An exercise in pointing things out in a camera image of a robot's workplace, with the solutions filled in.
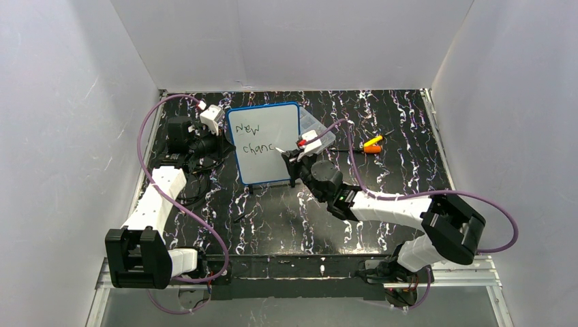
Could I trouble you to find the blue framed whiteboard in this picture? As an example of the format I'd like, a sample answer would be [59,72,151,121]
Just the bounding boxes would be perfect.
[226,102,301,185]

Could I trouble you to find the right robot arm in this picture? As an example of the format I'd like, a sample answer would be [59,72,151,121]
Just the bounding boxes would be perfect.
[281,150,485,273]

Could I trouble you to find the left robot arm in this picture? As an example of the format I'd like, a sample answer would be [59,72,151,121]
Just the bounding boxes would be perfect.
[105,116,234,290]

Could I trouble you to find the whiteboard metal stand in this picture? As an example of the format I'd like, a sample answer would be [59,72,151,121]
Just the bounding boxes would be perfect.
[246,180,297,195]

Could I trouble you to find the clear plastic screw box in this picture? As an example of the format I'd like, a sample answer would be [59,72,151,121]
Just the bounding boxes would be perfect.
[299,106,336,154]

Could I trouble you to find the black marker cap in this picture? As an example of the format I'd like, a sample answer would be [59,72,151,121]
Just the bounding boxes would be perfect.
[233,215,246,223]

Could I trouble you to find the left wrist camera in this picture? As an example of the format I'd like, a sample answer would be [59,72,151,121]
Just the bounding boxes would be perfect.
[199,105,225,136]

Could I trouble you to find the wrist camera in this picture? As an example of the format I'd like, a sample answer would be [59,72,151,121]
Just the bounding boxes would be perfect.
[199,105,225,136]
[296,129,322,161]

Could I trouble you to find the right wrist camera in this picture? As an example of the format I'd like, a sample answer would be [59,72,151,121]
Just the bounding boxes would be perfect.
[296,129,322,161]

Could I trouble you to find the black coiled cable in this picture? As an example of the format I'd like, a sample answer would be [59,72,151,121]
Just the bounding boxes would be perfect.
[178,167,213,208]

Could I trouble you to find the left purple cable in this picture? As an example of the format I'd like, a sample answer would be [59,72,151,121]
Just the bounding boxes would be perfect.
[137,94,230,315]

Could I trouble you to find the yellow handled screwdriver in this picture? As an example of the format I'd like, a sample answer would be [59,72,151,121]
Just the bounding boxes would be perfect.
[363,130,393,147]

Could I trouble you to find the orange handled screwdriver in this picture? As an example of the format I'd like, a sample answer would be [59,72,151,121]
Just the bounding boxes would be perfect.
[330,145,382,155]

